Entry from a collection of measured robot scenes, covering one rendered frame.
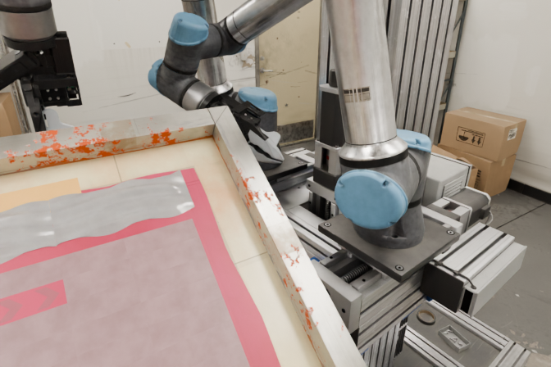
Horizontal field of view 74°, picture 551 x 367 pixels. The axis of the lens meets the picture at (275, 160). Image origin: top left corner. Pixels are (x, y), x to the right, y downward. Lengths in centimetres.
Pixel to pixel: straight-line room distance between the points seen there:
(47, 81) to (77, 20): 313
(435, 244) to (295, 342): 44
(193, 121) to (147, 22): 332
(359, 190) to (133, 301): 36
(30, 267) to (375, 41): 55
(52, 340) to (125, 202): 18
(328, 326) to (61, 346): 30
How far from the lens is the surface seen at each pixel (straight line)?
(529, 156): 426
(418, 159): 73
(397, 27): 92
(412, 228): 81
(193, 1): 103
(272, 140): 76
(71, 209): 55
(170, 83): 84
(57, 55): 70
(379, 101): 59
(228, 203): 57
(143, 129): 59
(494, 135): 386
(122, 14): 386
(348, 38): 58
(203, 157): 61
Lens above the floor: 172
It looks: 23 degrees down
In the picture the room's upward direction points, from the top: straight up
